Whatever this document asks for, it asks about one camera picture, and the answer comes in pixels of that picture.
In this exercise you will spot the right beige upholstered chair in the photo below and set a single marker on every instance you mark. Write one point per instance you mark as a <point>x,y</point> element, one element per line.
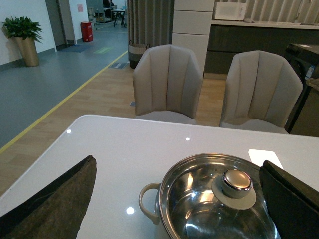
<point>260,92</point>

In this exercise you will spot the woven laundry basket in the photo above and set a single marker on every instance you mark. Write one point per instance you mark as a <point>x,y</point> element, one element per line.
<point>135,52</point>

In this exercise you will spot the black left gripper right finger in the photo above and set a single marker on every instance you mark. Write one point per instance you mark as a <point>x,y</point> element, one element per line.
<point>292,205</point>

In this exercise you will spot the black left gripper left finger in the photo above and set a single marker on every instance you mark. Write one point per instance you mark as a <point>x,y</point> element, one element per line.
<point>56,211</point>

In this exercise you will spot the white pillar column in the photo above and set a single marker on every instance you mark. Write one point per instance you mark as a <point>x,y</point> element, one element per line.
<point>191,26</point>

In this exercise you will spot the red fire extinguisher box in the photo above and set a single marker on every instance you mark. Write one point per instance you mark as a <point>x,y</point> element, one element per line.
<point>86,30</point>

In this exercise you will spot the beige upholstered chair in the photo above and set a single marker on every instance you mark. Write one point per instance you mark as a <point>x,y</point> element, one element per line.
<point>260,92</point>
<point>167,83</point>

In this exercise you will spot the glass pot lid with knob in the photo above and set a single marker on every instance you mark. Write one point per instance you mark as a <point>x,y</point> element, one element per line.
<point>211,199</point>

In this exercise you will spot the left beige upholstered chair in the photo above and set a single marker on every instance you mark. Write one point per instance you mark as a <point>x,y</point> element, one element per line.
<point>167,83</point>

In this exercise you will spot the dark washing machine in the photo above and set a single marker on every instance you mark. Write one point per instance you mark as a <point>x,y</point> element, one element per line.
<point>304,59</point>

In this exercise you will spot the green potted plant gold vase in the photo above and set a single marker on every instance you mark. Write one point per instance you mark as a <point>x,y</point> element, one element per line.
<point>25,33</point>

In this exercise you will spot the beige electric cooking pot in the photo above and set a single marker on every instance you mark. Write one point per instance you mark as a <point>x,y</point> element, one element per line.
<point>149,199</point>

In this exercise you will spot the dark kitchen counter cabinet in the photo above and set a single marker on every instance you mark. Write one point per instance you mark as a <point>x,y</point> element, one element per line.
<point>225,41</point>

